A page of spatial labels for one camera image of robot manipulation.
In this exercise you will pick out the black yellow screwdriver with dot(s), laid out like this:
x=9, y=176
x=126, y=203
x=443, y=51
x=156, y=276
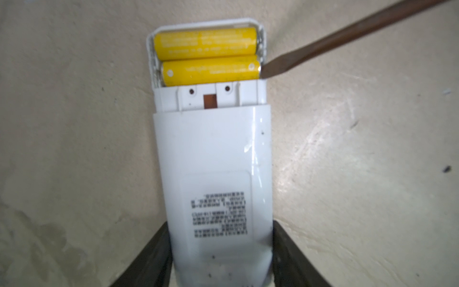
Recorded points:
x=379, y=20

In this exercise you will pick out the white remote control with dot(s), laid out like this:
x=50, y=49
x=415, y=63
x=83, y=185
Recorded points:
x=214, y=151

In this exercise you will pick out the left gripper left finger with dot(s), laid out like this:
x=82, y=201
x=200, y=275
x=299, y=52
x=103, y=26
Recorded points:
x=153, y=265

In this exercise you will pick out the lower yellow battery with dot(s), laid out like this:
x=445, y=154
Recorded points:
x=211, y=70

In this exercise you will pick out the upper yellow battery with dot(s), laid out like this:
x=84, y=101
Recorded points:
x=183, y=45

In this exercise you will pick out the yellow battery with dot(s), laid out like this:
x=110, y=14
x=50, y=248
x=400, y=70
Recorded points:
x=183, y=45
x=211, y=70

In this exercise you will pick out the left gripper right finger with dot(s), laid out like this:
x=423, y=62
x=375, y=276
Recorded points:
x=291, y=268

